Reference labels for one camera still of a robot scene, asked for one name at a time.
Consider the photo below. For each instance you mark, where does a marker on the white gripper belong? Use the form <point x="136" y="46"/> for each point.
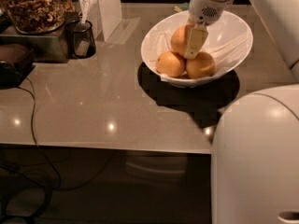
<point x="204" y="11"/>

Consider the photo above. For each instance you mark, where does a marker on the orange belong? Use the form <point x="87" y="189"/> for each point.
<point x="179" y="39"/>
<point x="202" y="65"/>
<point x="171" y="64"/>

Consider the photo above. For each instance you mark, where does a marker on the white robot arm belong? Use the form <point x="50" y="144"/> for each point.
<point x="255" y="151"/>

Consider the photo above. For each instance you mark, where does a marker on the white bowl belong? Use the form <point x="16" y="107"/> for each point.
<point x="227" y="34"/>

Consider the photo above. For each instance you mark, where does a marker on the white napkin in bowl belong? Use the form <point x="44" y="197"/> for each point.
<point x="230" y="55"/>

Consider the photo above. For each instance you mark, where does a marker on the green yellow sponge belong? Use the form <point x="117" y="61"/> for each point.
<point x="181" y="7"/>

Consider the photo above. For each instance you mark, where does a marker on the white upright box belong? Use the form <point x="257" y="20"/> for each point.
<point x="105" y="15"/>

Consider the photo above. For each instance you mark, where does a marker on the black mesh cup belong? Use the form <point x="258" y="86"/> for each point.
<point x="80" y="39"/>

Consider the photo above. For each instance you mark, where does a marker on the metal tray box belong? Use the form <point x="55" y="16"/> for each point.
<point x="50" y="47"/>

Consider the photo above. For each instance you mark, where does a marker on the glass jar of nuts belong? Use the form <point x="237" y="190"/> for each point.
<point x="33" y="17"/>

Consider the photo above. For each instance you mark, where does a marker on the black device on table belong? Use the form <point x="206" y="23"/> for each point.
<point x="16" y="63"/>

